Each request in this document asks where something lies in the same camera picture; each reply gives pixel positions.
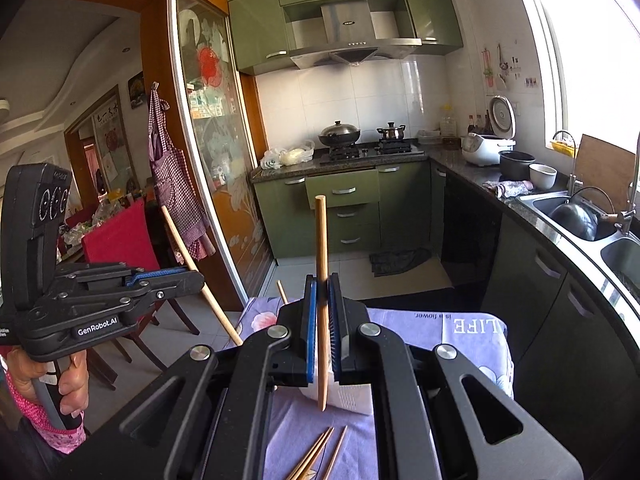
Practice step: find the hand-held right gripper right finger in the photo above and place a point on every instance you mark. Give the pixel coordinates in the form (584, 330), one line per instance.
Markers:
(334, 330)

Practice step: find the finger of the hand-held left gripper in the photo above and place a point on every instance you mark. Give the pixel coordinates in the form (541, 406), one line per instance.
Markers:
(170, 292)
(160, 275)

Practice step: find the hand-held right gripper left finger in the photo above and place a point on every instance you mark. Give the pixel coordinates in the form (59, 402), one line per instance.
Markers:
(311, 330)

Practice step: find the wooden chopstick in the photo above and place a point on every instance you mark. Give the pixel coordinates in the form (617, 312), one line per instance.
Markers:
(336, 452)
(305, 457)
(221, 310)
(317, 450)
(321, 240)
(282, 292)

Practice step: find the white plastic utensil holder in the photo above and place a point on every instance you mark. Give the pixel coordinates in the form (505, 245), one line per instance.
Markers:
(350, 397)

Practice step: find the person's left hand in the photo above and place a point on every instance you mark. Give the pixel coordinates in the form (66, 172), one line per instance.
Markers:
(74, 395)

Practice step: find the cluttered dining table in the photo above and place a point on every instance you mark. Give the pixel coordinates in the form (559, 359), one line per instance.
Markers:
(85, 225)

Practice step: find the wooden chair with red cover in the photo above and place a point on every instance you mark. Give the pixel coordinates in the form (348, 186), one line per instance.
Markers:
(120, 235)

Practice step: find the purple floral tablecloth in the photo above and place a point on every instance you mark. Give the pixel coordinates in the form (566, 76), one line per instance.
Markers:
(425, 330)

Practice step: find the dark floor cloth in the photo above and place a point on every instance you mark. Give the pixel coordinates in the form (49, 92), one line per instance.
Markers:
(400, 262)

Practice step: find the checked apron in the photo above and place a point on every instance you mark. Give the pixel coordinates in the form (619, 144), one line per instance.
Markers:
(172, 170)

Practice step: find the green base cabinets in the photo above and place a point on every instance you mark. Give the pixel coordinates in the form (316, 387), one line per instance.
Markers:
(280, 210)

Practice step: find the sliding glass door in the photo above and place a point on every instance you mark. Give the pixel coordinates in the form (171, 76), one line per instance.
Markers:
(215, 135)

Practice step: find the printed plastic bag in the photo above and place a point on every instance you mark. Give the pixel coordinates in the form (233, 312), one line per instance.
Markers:
(270, 161)

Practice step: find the white plastic bag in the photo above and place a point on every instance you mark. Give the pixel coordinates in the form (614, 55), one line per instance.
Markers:
(296, 155)

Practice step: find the gas stove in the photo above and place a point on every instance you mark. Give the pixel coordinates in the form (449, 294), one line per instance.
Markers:
(372, 152)

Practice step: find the black wok with lid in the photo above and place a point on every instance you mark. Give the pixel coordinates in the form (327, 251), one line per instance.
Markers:
(339, 135)

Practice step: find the dark base cabinets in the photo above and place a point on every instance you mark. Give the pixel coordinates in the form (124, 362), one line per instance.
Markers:
(525, 270)

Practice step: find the dark stone countertop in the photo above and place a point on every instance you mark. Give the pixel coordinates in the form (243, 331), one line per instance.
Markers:
(460, 170)

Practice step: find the small steel pot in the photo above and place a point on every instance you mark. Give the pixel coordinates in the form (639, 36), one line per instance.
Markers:
(391, 132)

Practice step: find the crumpled dish rag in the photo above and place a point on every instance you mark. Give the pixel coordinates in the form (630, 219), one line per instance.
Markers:
(510, 189)

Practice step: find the white rice cooker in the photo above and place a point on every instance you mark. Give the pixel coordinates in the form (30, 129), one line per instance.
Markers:
(480, 152)

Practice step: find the cooking oil bottle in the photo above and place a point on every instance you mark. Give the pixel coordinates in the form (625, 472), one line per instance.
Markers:
(448, 127)

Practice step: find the black inner pot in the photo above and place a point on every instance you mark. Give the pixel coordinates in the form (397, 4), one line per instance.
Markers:
(515, 167)

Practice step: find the dark sauce bottles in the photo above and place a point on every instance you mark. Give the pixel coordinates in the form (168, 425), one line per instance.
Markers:
(479, 124)

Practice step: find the white bowl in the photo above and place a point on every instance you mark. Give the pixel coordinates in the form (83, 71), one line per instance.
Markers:
(542, 177)

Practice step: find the small steel faucet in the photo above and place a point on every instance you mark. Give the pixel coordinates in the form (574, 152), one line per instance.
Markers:
(572, 175)

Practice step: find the yellow sponge holder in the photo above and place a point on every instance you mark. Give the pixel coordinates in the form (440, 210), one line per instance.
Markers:
(564, 146)

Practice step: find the steel double sink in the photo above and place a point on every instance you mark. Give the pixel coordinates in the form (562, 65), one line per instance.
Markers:
(620, 260)

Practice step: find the steel range hood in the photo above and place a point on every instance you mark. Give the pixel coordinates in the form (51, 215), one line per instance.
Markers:
(350, 25)

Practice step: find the wooden cutting board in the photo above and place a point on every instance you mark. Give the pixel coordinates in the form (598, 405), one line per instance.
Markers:
(605, 165)

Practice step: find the tall steel faucet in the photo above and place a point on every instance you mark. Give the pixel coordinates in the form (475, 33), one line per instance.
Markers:
(634, 195)

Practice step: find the kitchen window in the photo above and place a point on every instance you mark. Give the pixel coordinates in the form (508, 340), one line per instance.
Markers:
(600, 50)

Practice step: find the calligraphy wall poster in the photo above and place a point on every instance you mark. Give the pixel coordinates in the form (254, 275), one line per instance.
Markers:
(112, 140)

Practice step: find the dark wall sign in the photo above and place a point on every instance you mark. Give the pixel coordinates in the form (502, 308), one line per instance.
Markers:
(136, 90)

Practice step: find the green wall cabinet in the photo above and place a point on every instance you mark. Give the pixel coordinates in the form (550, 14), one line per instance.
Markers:
(432, 10)
(257, 30)

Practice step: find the wall hooks with utensils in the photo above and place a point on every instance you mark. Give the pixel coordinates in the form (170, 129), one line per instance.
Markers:
(500, 67)

